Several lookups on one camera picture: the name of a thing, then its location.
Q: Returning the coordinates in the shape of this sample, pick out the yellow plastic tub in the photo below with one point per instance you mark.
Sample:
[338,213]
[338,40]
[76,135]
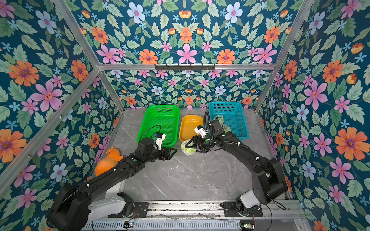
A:
[188,125]

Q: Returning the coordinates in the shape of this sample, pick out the black wall hook rail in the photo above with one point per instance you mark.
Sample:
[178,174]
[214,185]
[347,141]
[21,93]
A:
[185,67]

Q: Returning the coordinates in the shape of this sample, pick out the aluminium front rail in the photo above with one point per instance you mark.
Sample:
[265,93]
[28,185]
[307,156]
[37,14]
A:
[196,215]

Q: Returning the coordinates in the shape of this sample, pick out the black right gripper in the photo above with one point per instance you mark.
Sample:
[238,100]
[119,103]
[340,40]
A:
[197,144]

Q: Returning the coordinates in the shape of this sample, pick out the green custard apple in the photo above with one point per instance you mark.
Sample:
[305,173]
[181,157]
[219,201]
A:
[189,151]

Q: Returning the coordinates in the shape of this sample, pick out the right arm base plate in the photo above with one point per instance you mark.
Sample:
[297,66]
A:
[237,209]

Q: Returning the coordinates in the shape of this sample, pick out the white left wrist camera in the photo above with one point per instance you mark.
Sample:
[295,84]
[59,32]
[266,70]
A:
[160,137]

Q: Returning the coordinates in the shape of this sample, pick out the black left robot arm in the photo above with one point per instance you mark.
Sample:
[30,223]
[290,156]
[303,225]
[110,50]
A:
[70,211]

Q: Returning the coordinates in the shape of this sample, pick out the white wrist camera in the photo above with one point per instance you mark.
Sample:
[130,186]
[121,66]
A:
[160,137]
[200,130]

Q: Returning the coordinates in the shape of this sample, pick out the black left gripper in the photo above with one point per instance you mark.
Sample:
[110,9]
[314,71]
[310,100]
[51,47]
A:
[167,156]

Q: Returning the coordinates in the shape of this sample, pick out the orange plush toy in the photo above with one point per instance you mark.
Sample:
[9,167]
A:
[112,158]

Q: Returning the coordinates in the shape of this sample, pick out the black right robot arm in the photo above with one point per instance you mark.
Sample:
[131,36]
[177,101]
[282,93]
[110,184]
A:
[268,180]

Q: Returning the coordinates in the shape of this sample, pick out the green plastic basket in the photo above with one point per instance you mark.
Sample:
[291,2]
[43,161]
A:
[161,118]

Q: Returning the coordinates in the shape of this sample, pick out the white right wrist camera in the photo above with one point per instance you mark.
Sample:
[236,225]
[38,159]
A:
[200,130]

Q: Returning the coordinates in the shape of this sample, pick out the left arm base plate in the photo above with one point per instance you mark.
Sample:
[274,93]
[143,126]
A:
[133,209]

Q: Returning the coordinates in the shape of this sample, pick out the teal plastic basket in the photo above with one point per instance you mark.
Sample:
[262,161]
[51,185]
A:
[232,115]

